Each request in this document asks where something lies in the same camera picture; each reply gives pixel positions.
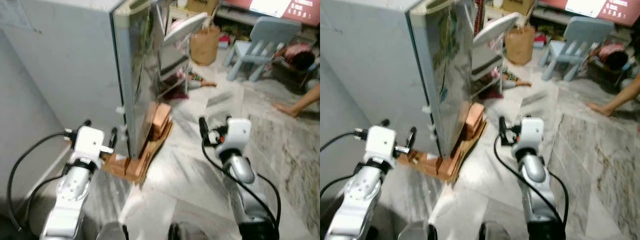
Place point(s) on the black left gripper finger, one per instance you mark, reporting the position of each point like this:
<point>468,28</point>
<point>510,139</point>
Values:
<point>113,137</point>
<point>87,122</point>
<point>411,137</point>
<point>385,122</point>

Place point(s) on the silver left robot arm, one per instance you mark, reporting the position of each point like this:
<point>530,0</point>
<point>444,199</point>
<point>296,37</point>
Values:
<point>357,197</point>
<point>70,195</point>

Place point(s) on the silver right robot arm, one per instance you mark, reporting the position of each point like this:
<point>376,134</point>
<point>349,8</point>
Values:
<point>242,172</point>
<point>534,172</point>

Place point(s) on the grey fridge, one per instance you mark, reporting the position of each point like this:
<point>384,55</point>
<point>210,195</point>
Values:
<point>370,55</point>
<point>65,55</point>

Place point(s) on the red clay brick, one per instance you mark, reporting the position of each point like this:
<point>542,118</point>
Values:
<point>476,115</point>
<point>162,114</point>
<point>125,167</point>
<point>159,132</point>
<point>440,167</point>
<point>472,133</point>

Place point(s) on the brown cardboard sheet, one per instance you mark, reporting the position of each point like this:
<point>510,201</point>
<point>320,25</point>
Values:
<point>152,150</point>
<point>467,152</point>

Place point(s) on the metal shelf rack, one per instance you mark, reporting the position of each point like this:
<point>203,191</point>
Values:
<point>175,60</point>
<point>486,62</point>

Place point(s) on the small red box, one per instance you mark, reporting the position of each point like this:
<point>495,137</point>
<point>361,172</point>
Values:
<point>224,41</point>
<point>540,41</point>

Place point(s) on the light blue child chair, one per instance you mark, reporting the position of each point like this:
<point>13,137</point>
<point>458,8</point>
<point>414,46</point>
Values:
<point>575,47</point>
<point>260,47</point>

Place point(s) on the white oval panel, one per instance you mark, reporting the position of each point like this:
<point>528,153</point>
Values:
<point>186,29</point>
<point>496,29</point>

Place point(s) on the dark haired child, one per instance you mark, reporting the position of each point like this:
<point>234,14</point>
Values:
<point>302,59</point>
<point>616,59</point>

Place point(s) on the grey left robot leg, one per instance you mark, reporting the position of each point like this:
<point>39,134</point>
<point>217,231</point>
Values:
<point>110,233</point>
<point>415,233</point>

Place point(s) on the grey robot leg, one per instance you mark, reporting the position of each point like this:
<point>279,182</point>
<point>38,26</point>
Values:
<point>192,233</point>
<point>415,233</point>
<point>110,233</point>
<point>495,233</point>

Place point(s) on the grey right robot leg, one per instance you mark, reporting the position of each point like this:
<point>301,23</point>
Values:
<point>495,233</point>
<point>192,233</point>

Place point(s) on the brown cardboard box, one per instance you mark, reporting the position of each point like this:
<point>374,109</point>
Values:
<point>517,5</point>
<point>202,5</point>

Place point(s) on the red and white printed board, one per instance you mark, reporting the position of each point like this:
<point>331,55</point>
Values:
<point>300,9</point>
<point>615,9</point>

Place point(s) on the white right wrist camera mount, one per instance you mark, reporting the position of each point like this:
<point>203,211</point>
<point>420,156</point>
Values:
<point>531,131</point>
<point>237,132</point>

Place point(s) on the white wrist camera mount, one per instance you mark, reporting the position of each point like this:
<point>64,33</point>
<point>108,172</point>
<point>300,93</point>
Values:
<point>89,142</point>
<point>380,142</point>
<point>237,132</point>
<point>531,131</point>

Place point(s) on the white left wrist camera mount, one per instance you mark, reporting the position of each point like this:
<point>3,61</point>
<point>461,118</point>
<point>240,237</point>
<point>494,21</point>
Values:
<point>380,142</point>
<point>89,142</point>

